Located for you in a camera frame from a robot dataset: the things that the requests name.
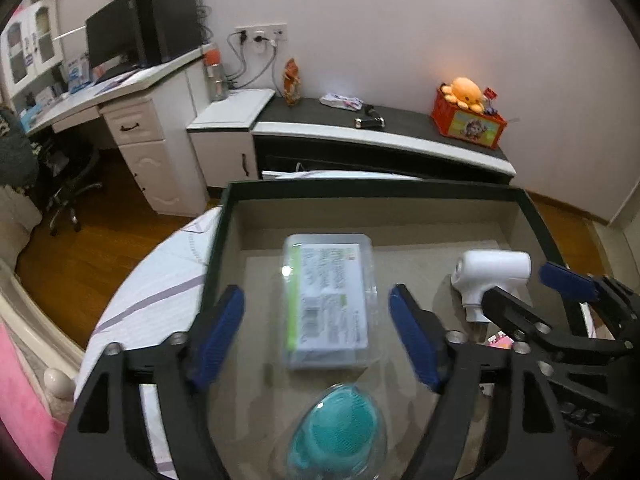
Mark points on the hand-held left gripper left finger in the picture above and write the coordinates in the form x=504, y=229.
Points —
x=220, y=340

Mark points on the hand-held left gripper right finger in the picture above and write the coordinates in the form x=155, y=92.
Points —
x=415, y=340

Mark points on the black computer monitor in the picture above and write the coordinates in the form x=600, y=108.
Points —
x=112, y=35

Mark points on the white computer desk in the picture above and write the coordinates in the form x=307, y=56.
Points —
x=150, y=160

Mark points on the white wall outlet strip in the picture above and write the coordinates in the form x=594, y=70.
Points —
x=260, y=35

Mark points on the black office chair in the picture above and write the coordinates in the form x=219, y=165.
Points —
x=70, y=175

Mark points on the teal brush in clear case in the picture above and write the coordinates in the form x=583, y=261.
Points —
x=335, y=430

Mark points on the cream bed footboard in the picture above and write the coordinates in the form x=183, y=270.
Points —
x=60, y=382

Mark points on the small black object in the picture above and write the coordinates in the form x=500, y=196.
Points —
x=370, y=110

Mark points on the small pink item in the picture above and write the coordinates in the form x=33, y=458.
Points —
x=500, y=341

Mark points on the orange snack bag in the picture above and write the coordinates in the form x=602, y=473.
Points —
x=292, y=85

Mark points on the white glass-door hutch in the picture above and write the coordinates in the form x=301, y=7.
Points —
x=45, y=30

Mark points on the white patterned packet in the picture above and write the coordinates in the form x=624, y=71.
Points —
x=340, y=101

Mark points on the dark grey jacket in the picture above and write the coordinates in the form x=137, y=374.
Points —
x=17, y=155

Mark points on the dark rectangular tray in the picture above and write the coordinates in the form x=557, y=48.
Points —
x=260, y=280

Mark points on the orange octopus plush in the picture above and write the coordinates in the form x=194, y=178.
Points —
x=462, y=92

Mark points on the red printed crate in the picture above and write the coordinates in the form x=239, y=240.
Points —
x=470, y=127

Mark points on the clear plastic box green label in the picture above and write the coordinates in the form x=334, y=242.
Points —
x=325, y=290

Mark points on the white handheld device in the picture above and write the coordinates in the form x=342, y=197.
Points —
x=490, y=265

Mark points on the white desk lamp bar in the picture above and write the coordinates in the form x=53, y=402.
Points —
x=70, y=34

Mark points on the clear bottle red cap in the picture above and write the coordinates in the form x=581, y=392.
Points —
x=216, y=80

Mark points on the black and silver remote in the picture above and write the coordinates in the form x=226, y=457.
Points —
x=370, y=122

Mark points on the dark-topped tv stand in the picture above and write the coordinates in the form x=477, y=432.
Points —
x=400, y=125

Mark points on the papers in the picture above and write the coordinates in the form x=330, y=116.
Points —
x=125, y=80

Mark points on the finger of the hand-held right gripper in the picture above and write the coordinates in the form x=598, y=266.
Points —
x=510, y=310
x=570, y=280

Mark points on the small colourful packets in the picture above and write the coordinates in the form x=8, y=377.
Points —
x=491, y=100

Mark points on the black keyboard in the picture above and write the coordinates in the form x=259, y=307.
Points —
x=115, y=71

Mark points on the black computer tower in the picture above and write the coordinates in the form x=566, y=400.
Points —
x=170, y=20

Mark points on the white low cabinet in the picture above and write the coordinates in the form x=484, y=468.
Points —
x=220, y=150

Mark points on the pink blanket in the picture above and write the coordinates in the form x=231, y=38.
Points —
x=25, y=410

